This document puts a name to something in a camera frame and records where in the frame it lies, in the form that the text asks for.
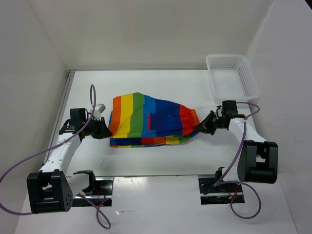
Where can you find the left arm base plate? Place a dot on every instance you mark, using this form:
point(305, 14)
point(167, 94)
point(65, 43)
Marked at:
point(101, 194)

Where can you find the rainbow striped shorts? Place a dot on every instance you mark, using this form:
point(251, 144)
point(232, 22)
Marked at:
point(139, 120)

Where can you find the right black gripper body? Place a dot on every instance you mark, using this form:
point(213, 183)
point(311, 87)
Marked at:
point(219, 122)

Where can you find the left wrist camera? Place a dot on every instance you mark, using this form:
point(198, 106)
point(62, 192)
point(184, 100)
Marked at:
point(97, 111)

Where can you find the white plastic basket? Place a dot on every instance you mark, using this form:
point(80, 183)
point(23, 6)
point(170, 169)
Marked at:
point(231, 78)

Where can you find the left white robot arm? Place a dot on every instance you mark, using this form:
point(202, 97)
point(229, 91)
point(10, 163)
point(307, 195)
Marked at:
point(50, 190)

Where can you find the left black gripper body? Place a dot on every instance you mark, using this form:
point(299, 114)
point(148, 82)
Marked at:
point(91, 127)

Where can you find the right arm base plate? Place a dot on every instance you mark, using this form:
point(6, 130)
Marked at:
point(222, 194)

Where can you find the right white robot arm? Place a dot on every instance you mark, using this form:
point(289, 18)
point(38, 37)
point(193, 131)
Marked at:
point(256, 159)

